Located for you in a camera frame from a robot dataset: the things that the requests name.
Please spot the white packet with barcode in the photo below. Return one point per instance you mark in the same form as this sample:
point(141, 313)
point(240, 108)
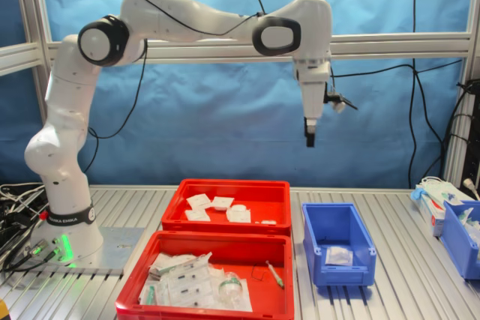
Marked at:
point(176, 262)

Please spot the blue disposable glove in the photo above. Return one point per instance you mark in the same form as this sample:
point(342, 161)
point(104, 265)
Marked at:
point(417, 195)

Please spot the long aluminium frame beam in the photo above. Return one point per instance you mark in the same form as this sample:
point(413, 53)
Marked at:
point(375, 47)

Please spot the pile of face masks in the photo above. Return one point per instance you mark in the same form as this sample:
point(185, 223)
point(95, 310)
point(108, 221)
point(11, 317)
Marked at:
point(440, 189)

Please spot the white packets in blue bin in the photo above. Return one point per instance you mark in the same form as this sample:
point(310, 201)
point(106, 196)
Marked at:
point(468, 222)

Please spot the white carton red blue print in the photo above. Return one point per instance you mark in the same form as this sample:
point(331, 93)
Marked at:
point(427, 215)

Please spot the packet with green cannula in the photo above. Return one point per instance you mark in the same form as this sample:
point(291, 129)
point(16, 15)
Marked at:
point(150, 294)

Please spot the white sterile packet black marks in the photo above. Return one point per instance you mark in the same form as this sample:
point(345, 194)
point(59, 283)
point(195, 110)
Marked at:
point(183, 290)

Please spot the yellow object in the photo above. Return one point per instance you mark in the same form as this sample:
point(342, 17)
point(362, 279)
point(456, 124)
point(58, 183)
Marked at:
point(3, 310)

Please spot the short aluminium frame beam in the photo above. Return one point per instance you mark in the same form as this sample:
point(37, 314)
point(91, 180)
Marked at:
point(15, 58)

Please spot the red crate with bandages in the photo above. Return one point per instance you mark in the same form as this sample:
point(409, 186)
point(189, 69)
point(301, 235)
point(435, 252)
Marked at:
point(262, 192)

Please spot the blue open-front storage bin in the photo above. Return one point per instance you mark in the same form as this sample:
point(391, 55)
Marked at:
point(339, 222)

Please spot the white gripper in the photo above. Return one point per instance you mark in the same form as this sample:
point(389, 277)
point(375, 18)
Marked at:
point(313, 99)

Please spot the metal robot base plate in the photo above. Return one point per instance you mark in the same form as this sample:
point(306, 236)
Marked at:
point(120, 245)

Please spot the small plastic syringe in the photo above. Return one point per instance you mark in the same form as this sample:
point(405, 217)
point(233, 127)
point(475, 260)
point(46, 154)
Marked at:
point(275, 274)

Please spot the blue bin full of packets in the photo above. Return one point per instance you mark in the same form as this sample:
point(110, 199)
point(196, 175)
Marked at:
point(455, 245)

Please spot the flat white bandage packet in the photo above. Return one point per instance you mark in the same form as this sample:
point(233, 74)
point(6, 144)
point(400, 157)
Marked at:
point(224, 203)
point(197, 215)
point(198, 201)

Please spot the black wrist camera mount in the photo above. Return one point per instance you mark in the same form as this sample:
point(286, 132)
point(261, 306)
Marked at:
point(335, 99)

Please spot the red crate with medical supplies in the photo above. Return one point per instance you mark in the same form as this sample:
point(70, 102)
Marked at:
point(270, 297)

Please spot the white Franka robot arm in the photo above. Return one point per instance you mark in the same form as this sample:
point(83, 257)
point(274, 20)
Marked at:
point(56, 147)

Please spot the blue fabric curtain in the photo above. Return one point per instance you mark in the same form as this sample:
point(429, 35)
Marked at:
point(187, 117)

